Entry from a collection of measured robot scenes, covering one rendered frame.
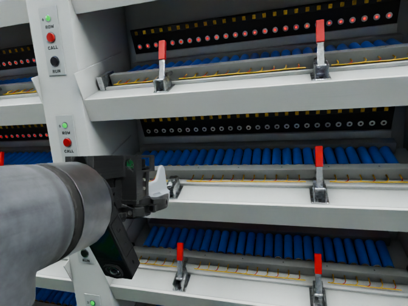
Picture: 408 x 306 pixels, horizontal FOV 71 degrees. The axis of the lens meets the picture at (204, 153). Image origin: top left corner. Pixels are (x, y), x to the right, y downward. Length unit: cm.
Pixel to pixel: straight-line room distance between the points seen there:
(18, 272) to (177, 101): 37
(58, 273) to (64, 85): 44
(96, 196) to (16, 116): 47
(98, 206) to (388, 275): 53
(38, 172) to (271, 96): 35
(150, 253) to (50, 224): 48
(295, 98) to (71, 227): 37
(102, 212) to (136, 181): 9
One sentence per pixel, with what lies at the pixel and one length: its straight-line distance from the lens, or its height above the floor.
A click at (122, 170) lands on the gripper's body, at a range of 37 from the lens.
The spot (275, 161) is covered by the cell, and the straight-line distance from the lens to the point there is 59.
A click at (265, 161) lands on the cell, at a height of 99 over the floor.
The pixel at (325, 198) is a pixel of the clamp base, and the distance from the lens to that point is 52.
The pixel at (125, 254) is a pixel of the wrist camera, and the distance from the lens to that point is 39.
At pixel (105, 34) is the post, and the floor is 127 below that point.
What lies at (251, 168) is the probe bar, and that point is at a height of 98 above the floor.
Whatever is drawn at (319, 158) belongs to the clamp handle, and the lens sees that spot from 52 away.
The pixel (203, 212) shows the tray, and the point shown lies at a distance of 55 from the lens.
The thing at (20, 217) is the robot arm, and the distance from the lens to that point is 23.
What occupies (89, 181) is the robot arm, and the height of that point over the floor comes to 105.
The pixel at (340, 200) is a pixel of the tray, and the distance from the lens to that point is 53.
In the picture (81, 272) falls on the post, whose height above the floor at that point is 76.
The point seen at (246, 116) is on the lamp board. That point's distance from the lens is 64.
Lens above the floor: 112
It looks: 11 degrees down
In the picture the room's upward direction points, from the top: 4 degrees counter-clockwise
